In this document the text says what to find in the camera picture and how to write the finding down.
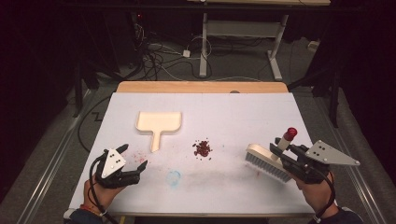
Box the white metal desk frame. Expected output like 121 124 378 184
188 0 332 82

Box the person's left hand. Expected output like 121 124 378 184
83 175 125 213

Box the pile of red scraps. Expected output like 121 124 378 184
191 139 214 161

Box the white brush with red-tipped handle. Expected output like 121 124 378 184
245 126 298 184

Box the dark metal stand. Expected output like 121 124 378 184
287 60 341 129

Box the black floor cable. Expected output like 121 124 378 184
77 95 112 154

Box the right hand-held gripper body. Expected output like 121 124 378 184
279 139 361 185

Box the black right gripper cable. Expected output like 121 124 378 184
312 170 338 224

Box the person's right hand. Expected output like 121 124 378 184
293 173 339 216

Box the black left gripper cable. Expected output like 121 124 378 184
89 154 120 224

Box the tangle of floor cables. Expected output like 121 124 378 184
134 24 214 82

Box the red bracelet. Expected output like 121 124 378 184
79 203 105 217

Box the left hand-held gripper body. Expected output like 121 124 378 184
94 148 141 189

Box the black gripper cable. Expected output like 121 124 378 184
312 170 338 224
89 154 120 224

